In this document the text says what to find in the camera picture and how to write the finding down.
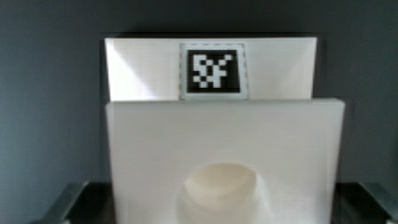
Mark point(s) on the white lamp base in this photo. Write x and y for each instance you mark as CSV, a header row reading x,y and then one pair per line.
x,y
223,135

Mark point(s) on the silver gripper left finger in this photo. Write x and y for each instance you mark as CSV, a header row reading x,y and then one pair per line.
x,y
60,211

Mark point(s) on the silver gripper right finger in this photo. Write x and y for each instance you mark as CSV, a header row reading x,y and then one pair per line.
x,y
379,205

